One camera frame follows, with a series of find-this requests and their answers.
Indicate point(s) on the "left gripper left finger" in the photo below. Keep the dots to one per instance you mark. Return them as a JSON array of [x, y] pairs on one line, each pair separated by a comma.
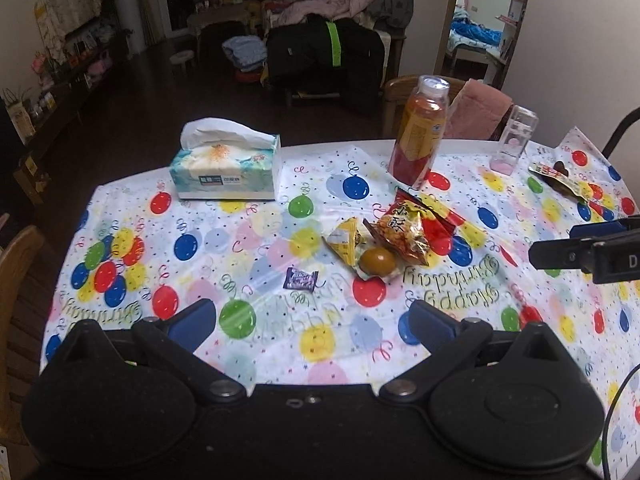
[[171, 344]]

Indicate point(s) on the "silver desk lamp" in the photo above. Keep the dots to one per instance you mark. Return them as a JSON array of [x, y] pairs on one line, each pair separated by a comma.
[[617, 135]]

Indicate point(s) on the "wooden chair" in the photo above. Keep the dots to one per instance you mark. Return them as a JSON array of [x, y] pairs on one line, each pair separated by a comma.
[[21, 333], [395, 96]]

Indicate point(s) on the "tissue box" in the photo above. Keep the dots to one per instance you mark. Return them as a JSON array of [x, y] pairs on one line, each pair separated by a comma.
[[224, 160]]

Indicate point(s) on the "yellow triangular snack packet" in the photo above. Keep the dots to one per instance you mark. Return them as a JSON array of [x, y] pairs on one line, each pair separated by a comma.
[[349, 240]]

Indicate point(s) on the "packaged brown braised egg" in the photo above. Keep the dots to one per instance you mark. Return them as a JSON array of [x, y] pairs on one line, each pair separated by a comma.
[[377, 262]]

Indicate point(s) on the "wooden chair left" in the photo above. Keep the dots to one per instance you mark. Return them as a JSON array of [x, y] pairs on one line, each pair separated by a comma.
[[21, 333]]

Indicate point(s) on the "black bag green stripe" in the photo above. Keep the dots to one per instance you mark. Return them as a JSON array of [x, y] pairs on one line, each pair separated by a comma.
[[323, 57]]

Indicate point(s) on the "orange juice bottle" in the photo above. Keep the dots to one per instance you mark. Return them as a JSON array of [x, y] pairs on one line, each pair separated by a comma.
[[422, 126]]

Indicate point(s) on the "clear pink plastic case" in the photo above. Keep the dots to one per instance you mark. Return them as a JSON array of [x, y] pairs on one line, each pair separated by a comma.
[[519, 128]]

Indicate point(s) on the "wooden chair far side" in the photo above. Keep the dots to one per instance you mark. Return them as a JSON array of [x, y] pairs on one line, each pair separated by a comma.
[[395, 96]]

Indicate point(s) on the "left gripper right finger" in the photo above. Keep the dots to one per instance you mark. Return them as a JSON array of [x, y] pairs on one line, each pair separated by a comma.
[[453, 346]]

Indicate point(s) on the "red yellow chip bag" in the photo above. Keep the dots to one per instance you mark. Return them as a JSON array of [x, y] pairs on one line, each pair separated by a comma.
[[412, 230]]

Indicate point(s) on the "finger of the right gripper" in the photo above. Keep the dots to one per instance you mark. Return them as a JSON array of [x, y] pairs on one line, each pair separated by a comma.
[[598, 229], [567, 254]]

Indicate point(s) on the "opened wrapper on tablecloth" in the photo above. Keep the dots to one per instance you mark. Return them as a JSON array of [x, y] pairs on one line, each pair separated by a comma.
[[560, 182]]

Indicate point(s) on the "balloon birthday tablecloth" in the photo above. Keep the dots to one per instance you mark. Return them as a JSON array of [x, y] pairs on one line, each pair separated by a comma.
[[141, 250]]

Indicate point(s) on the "small purple candy wrapper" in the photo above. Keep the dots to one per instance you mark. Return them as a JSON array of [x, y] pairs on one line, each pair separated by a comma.
[[296, 279]]

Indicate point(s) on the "pile of clothes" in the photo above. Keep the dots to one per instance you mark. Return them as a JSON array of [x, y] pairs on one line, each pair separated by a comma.
[[394, 13]]

